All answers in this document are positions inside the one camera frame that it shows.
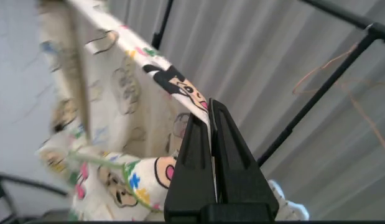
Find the white curtain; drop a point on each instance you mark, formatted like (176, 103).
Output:
(257, 56)

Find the cream printed garment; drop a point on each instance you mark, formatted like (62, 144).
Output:
(139, 109)

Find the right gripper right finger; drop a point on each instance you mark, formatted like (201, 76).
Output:
(239, 174)

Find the black clothes rack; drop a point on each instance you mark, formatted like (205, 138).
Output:
(319, 93)

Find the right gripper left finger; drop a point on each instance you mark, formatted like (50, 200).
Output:
(192, 174)

